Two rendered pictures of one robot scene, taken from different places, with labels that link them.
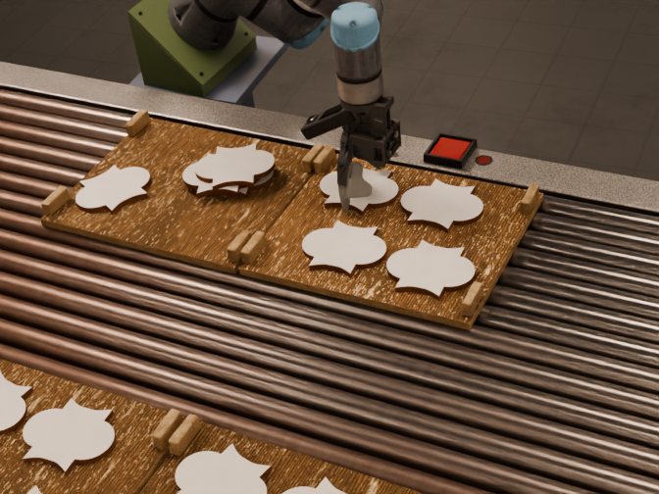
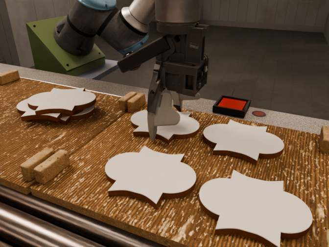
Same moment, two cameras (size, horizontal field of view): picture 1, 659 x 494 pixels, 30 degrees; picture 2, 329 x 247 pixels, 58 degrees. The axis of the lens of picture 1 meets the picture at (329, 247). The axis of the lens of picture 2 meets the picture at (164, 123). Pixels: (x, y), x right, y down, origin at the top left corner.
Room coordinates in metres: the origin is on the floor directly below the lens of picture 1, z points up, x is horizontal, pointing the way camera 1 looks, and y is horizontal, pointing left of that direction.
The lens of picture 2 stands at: (1.23, 0.00, 1.23)
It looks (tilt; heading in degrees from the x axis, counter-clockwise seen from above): 28 degrees down; 353
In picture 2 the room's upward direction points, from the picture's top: straight up
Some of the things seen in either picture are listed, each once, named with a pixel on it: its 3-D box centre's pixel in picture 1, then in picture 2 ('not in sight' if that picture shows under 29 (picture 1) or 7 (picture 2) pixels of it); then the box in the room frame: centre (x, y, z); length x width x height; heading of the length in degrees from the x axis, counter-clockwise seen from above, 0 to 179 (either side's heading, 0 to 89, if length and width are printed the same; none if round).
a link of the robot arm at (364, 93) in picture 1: (361, 83); (178, 9); (1.74, -0.09, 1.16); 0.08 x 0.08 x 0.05
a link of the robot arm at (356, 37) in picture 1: (356, 41); not in sight; (1.74, -0.09, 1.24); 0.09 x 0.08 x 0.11; 170
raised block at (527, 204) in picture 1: (530, 199); (326, 138); (1.65, -0.35, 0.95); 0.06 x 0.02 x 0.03; 149
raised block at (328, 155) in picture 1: (324, 159); (136, 102); (1.85, -0.01, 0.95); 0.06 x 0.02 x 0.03; 149
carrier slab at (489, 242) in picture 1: (393, 232); (198, 161); (1.63, -0.11, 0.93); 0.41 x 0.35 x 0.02; 59
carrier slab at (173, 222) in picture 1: (186, 188); (21, 116); (1.85, 0.24, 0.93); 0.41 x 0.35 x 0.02; 58
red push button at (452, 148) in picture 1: (450, 151); (231, 106); (1.86, -0.24, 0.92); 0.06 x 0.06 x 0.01; 58
